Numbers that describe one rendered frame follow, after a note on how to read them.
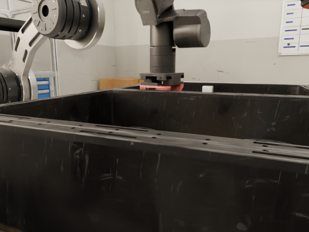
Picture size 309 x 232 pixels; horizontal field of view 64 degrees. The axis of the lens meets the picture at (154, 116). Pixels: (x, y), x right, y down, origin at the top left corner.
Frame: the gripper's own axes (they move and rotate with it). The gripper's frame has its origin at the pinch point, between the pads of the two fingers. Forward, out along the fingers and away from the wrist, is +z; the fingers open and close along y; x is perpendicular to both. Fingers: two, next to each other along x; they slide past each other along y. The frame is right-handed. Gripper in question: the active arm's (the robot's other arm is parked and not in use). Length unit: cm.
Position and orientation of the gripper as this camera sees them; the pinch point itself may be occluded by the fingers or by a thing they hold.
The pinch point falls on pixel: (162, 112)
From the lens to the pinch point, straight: 57.8
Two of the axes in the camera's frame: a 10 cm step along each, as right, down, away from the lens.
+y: 4.9, -1.7, 8.5
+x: -8.7, -1.1, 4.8
